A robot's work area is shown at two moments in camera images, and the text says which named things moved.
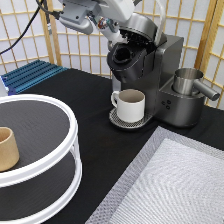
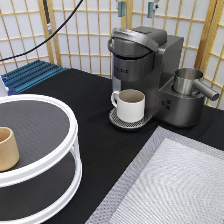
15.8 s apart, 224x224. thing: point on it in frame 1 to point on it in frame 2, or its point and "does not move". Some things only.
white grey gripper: (80, 14) to (121, 8)
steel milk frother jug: (186, 83) does not move
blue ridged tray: (30, 74) does not move
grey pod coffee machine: (147, 64) does not move
